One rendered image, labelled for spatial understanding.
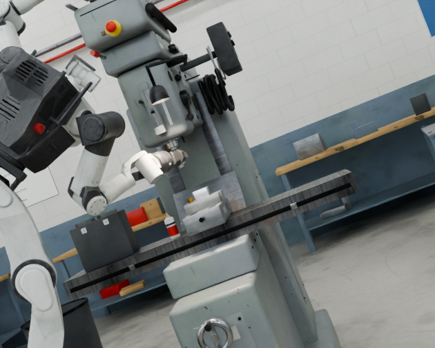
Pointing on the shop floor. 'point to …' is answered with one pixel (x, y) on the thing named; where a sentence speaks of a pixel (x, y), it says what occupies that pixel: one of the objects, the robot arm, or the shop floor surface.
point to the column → (303, 303)
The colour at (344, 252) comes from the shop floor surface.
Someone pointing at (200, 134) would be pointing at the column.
